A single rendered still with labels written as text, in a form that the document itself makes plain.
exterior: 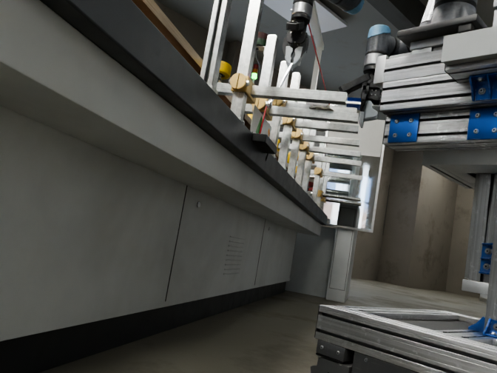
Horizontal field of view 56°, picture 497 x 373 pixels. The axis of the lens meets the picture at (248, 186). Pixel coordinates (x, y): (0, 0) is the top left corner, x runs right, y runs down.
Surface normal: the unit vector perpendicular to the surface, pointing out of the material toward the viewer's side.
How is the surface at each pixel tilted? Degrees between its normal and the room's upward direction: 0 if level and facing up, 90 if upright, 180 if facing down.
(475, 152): 90
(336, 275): 90
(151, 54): 90
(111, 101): 90
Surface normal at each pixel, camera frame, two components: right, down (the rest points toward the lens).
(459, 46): -0.70, -0.20
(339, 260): -0.26, -0.16
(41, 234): 0.95, 0.13
